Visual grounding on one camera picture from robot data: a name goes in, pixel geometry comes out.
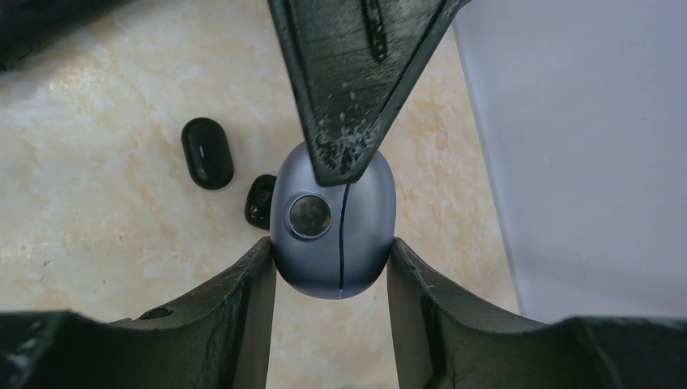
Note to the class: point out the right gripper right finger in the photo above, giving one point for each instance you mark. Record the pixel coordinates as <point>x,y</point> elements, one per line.
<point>446,337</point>

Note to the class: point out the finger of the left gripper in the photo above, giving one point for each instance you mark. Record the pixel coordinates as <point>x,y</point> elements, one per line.
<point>352,65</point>

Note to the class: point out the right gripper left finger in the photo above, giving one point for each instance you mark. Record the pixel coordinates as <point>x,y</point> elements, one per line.
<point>218,335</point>

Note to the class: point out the grey oval pebble case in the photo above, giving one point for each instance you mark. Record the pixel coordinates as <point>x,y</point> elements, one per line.
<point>331,242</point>

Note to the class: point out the black oval case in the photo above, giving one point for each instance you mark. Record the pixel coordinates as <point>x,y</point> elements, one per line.
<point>207,152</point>

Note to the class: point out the black glossy earbud charging case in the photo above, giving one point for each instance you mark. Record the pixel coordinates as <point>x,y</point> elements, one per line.
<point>257,209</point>

